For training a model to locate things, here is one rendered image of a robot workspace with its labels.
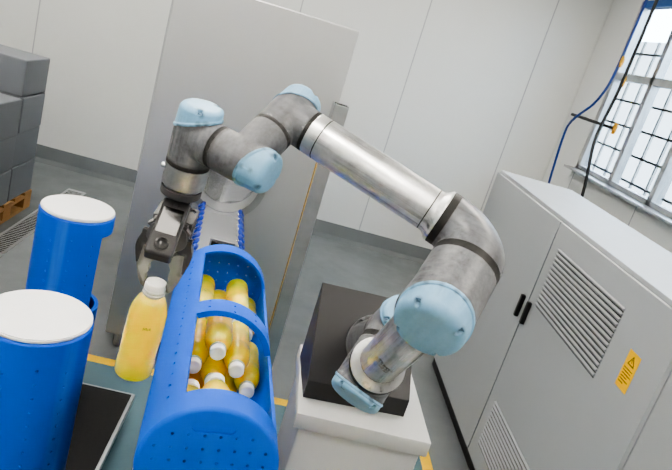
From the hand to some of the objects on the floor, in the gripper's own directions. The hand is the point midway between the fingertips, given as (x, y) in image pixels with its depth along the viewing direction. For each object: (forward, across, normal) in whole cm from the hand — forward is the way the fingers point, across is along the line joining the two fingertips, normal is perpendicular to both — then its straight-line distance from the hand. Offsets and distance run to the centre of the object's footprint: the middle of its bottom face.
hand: (155, 285), depth 115 cm
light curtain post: (+163, -40, -121) cm, 207 cm away
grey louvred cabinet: (+162, -184, -150) cm, 288 cm away
